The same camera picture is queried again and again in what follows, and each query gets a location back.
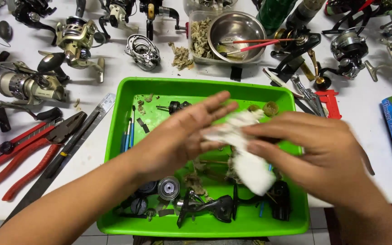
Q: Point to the person's right hand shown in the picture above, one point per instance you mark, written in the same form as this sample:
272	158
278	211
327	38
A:
318	153

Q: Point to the person's left hand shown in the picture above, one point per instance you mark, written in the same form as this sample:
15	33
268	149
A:
179	136

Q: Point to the person's left fingers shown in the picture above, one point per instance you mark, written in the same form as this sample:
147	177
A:
216	109

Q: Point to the person's right fingers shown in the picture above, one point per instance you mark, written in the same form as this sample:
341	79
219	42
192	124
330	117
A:
267	136

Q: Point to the white tissue wad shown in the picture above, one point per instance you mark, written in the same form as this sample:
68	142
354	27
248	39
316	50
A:
250	170

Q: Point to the greasy brown gear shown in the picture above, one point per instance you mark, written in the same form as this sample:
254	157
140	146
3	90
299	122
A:
271	109
253	108

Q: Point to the black tape piece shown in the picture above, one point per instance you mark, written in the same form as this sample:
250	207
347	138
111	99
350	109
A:
236	73

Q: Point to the black reel shaft part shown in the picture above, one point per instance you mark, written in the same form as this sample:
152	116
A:
175	106

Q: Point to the silver metal wrench tool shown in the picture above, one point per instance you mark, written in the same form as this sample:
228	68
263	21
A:
306	93

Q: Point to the white and black knife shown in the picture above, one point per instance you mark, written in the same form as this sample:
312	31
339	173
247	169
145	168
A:
276	78

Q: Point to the pile of dirty fibre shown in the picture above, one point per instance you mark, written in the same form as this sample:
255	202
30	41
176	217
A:
181	58

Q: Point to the black reel housing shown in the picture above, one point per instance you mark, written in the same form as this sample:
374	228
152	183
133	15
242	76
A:
279	202

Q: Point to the thin blue stick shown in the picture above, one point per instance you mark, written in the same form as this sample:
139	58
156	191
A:
262	207

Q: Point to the dirty fibre in container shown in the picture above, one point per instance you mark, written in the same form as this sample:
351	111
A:
199	39

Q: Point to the red plastic caliper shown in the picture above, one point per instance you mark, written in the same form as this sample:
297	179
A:
332	103

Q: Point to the small debris bits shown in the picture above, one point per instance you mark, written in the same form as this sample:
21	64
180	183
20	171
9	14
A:
141	106

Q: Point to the small black flat part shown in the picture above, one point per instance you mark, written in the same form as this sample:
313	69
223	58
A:
143	125

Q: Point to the green plastic tray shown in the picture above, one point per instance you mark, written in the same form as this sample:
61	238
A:
155	153

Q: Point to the brown fibrous debris clump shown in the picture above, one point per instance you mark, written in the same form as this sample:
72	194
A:
194	182

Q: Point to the steel bowl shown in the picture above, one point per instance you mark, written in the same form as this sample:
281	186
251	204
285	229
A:
236	30

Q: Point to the silver reel spool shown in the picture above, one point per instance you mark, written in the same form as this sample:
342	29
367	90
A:
168	187

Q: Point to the clear plastic container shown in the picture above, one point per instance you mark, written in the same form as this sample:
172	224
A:
194	15

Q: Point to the black and gold reel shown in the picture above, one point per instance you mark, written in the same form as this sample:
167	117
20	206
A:
298	44

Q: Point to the clear plastic tub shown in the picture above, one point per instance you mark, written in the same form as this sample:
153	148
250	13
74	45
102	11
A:
209	5

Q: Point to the black reel rotor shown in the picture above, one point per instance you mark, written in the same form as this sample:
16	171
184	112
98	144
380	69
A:
147	187

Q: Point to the green bottle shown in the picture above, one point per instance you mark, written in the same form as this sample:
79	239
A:
274	13

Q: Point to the black reel with wooden knob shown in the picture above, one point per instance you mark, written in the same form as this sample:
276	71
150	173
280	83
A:
151	13

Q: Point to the small grey metal plate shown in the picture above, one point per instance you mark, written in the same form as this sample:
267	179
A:
166	212

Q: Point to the silver and black reel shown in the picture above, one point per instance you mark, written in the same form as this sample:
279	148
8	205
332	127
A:
347	51

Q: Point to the small silver screw part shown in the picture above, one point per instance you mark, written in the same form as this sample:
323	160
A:
150	213

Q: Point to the black round reel part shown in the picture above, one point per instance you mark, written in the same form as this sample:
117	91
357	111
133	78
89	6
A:
138	206

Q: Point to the grey spray can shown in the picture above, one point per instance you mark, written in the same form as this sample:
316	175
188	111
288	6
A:
305	12

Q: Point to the white and black reel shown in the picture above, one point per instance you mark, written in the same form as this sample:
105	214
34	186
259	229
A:
117	15

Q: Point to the steel ruler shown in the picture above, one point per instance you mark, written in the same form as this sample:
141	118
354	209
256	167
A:
80	136

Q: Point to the black tool with yellow band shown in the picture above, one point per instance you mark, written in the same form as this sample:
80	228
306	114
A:
70	146

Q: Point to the gold spinning reel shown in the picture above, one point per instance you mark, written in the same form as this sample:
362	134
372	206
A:
77	40

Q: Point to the red and black reel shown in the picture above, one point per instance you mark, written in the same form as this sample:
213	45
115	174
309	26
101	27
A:
362	10

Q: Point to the grey silver spinning reel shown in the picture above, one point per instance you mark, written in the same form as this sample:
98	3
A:
29	85

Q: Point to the red utility knife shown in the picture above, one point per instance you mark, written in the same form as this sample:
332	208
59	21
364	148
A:
19	143

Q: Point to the black reel with bail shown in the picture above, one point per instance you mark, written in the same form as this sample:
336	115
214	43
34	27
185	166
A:
32	15

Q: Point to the silver reel frame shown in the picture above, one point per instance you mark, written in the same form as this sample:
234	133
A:
143	52

